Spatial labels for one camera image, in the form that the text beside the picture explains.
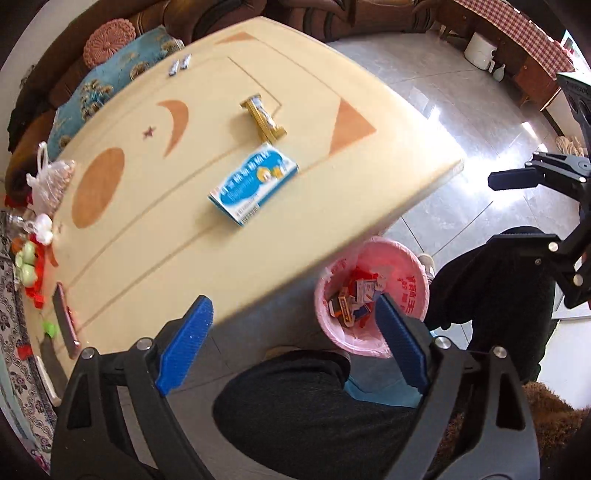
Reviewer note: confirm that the red checkered tablecloth table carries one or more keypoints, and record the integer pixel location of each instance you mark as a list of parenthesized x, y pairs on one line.
[(531, 57)]

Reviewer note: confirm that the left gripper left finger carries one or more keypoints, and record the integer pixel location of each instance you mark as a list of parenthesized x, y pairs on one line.
[(91, 439)]

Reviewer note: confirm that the green plastic toy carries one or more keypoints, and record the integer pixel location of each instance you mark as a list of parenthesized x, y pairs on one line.
[(25, 260)]

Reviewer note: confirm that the blue plastic stool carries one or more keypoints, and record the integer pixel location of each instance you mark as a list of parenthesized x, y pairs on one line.
[(380, 381)]

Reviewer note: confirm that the blue floral cushion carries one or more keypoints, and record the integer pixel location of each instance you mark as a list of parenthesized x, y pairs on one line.
[(105, 81)]

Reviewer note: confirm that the yellow candy wrapper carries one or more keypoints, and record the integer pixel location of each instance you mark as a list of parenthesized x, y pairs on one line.
[(269, 131)]

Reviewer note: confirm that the blue medicine box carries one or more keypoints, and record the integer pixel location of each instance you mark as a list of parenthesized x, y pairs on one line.
[(241, 194)]

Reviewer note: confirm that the pink crochet round cushion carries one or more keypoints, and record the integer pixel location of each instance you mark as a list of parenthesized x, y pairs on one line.
[(106, 41)]

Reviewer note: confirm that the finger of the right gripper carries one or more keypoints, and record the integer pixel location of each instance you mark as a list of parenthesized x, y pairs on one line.
[(532, 246), (515, 179)]

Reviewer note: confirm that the pink trash bin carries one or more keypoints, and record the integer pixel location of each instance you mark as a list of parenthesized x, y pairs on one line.
[(347, 292)]

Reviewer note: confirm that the bag of peanuts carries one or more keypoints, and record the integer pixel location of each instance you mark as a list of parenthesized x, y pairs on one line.
[(48, 186)]

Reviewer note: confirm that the white plastic bag knot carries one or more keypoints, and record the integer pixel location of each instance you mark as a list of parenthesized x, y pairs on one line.
[(41, 227)]

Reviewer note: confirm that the person's black trouser legs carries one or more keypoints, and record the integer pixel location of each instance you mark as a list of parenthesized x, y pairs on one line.
[(312, 414)]

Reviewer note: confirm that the pink mobile phone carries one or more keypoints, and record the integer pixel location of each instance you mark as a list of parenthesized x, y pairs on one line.
[(65, 321)]

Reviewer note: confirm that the white pot on floor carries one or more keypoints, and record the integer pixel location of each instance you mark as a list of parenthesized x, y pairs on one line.
[(480, 51)]

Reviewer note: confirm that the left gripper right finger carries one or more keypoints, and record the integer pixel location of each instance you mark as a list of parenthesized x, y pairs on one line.
[(497, 438)]

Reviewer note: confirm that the floral patterned cloth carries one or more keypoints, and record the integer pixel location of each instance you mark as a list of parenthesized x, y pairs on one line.
[(24, 402)]

